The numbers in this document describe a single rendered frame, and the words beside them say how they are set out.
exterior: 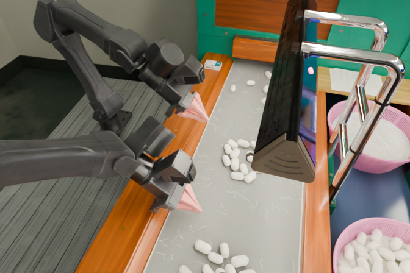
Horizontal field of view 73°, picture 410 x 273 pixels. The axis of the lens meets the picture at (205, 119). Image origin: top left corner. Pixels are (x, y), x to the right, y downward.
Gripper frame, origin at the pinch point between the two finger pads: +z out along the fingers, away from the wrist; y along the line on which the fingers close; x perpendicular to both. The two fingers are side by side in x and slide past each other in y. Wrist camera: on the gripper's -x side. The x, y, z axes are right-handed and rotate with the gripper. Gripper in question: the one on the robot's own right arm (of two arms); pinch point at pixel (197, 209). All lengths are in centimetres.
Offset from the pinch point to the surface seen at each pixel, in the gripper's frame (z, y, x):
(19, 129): -64, 63, 157
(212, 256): 5.2, -8.2, -2.7
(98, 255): -11.8, -14.9, 10.9
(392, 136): 40, 43, -28
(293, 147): -10.3, -6.7, -34.5
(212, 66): -10, 58, 8
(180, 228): 0.0, -3.8, 4.2
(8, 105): -86, 82, 176
